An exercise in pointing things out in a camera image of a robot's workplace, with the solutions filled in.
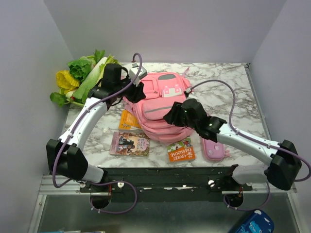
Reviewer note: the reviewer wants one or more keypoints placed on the green lettuce toy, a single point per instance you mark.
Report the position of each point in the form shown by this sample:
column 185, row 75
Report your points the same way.
column 81, row 67

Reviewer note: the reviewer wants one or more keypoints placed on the pink school backpack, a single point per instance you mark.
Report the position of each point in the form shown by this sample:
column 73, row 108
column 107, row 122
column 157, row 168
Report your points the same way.
column 162, row 90

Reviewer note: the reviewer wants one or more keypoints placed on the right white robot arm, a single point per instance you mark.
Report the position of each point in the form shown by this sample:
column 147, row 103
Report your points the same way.
column 281, row 164

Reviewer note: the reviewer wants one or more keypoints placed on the white napa cabbage toy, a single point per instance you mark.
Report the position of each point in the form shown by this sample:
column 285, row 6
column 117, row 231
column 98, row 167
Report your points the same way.
column 93, row 78

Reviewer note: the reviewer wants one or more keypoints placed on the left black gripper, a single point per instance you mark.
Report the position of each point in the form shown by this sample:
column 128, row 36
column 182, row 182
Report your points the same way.
column 138, row 94

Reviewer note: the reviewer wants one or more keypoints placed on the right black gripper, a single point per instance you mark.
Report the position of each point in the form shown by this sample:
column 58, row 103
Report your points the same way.
column 170, row 116

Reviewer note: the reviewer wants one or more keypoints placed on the green vegetable tray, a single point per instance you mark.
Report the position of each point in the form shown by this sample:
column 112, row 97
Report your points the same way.
column 78, row 102

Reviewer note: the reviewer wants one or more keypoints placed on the black mounting base rail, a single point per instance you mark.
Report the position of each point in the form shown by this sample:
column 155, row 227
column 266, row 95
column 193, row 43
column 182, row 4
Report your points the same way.
column 172, row 184

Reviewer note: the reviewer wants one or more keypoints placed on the yellow flower toy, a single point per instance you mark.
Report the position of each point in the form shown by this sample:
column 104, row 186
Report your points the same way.
column 66, row 81

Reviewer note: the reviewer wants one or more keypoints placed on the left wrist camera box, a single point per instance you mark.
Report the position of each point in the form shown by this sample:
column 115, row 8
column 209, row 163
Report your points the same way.
column 137, row 74

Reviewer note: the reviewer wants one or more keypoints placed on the blue shark pencil case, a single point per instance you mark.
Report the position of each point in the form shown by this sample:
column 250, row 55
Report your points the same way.
column 256, row 221

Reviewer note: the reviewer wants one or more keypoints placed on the pink cartoon pencil case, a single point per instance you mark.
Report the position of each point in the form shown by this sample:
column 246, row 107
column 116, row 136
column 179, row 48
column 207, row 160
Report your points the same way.
column 214, row 151

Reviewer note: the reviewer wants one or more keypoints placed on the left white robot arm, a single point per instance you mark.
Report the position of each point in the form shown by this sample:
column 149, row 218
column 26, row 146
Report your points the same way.
column 65, row 155

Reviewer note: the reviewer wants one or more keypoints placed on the pink illustrated storybook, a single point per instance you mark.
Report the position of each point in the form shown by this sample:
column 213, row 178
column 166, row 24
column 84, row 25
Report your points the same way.
column 130, row 144

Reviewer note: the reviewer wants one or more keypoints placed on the orange paperback book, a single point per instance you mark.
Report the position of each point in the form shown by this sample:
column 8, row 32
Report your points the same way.
column 128, row 122

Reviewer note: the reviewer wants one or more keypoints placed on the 78-storey treehouse book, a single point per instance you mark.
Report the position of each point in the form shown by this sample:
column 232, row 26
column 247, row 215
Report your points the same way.
column 181, row 151

